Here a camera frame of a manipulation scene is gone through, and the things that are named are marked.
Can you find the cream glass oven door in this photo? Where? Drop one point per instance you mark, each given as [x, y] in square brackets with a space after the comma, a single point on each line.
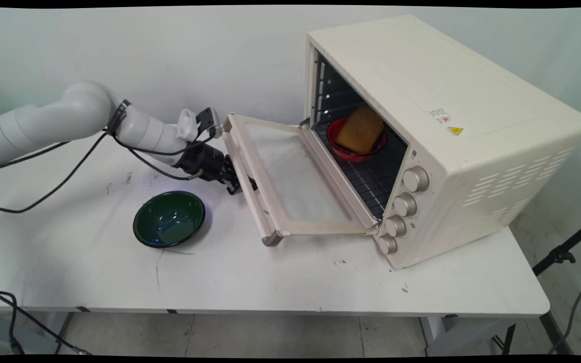
[290, 196]

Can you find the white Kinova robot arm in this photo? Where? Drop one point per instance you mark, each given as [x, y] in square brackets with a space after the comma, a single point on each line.
[68, 118]

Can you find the metal oven rack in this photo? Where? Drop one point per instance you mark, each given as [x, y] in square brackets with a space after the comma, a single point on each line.
[366, 181]

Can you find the black table leg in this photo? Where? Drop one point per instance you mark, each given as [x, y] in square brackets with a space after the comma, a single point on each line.
[553, 330]

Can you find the black tripod stand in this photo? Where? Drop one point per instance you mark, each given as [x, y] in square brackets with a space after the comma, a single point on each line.
[563, 252]
[580, 292]

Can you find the white round wrist mount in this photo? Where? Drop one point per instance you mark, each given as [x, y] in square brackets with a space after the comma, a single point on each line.
[187, 126]

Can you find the white label sticker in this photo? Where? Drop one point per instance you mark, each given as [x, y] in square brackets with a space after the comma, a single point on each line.
[440, 116]

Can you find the red bowl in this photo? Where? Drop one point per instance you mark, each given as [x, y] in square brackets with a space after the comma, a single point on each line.
[338, 143]

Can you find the dark green bowl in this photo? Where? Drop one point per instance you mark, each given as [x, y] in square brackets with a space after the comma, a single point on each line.
[168, 220]

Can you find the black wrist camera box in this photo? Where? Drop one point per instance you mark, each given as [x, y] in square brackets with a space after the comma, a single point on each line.
[208, 121]

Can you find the yellow warning sticker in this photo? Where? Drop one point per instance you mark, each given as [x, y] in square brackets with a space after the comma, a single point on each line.
[454, 131]

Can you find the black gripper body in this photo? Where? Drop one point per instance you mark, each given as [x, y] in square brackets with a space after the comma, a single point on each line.
[202, 161]

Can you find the cream toaster oven body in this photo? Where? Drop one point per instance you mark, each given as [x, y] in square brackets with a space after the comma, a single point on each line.
[421, 91]

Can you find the yellow bread slice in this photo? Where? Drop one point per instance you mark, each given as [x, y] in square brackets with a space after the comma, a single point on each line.
[361, 130]

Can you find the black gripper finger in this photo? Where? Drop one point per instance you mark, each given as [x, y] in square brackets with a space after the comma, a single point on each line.
[234, 179]
[251, 184]

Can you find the silver oven knob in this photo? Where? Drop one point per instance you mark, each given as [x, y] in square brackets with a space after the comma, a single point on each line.
[404, 204]
[415, 179]
[395, 226]
[387, 244]

